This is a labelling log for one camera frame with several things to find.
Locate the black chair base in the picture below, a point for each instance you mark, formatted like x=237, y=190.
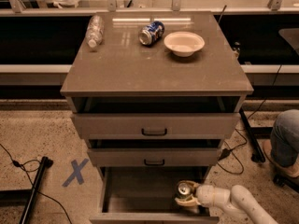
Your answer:
x=282, y=180

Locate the blue soda can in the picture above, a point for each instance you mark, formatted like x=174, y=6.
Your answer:
x=149, y=34

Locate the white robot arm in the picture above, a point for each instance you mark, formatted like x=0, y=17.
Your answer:
x=236, y=201

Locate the metal railing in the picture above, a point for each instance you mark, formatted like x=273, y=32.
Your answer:
x=47, y=8

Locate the black tripod leg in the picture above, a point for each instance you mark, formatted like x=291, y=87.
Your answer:
x=30, y=203
x=257, y=155

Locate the person leg in jeans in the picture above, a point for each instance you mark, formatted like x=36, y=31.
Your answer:
x=285, y=138

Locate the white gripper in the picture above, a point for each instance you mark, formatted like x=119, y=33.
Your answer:
x=206, y=195

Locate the black tripod leg left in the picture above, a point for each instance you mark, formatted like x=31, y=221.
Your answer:
x=30, y=203

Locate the green soda can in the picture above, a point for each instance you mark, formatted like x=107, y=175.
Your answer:
x=184, y=190

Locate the top drawer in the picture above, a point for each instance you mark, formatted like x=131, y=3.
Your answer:
x=212, y=117

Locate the blue tape cross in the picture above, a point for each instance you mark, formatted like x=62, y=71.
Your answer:
x=76, y=174

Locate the clear plastic bottle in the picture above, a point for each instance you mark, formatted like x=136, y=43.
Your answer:
x=95, y=31

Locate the black tripod leg right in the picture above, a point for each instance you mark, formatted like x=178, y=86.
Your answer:
x=257, y=155

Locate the white bowl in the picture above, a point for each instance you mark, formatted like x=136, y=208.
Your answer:
x=184, y=44

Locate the bottom drawer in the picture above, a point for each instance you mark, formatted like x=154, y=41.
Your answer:
x=146, y=195

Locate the drawer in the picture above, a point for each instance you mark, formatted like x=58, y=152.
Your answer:
x=212, y=117
x=155, y=153
x=146, y=195

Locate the grey drawer cabinet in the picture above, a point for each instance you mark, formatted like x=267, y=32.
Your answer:
x=123, y=67

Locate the middle drawer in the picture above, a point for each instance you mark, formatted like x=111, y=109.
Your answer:
x=155, y=153

